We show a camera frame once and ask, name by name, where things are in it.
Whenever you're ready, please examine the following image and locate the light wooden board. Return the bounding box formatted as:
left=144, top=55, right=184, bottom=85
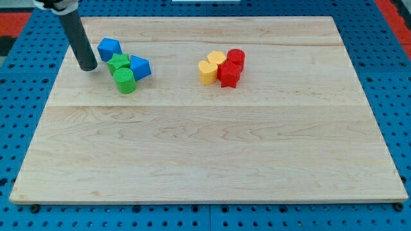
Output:
left=10, top=16, right=408, bottom=205

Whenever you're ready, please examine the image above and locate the blue triangle block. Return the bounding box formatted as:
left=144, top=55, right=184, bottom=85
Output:
left=130, top=55, right=152, bottom=81

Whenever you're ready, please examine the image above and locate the blue pentagon block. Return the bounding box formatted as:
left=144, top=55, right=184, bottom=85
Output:
left=97, top=38, right=123, bottom=62

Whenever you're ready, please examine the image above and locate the white and black rod mount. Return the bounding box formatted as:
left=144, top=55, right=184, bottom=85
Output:
left=33, top=0, right=78, bottom=15

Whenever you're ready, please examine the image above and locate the green star block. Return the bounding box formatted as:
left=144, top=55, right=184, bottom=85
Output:
left=107, top=53, right=130, bottom=75

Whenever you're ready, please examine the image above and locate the yellow heart block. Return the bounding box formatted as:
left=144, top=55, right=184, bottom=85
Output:
left=198, top=60, right=218, bottom=85

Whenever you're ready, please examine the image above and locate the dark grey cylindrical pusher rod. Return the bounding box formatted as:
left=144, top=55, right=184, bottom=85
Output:
left=58, top=10, right=98, bottom=71

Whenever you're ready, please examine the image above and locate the red star block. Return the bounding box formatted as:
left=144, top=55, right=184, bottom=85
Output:
left=220, top=60, right=242, bottom=89

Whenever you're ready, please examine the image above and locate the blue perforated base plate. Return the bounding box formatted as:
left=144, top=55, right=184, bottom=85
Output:
left=1, top=0, right=410, bottom=230

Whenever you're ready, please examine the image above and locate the yellow hexagon block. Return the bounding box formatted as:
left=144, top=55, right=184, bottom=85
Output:
left=206, top=51, right=227, bottom=65

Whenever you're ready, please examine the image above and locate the green cylinder block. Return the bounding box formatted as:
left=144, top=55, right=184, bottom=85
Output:
left=113, top=67, right=136, bottom=94

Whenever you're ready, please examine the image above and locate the red cylinder block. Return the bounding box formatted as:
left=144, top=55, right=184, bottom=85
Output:
left=227, top=49, right=246, bottom=71

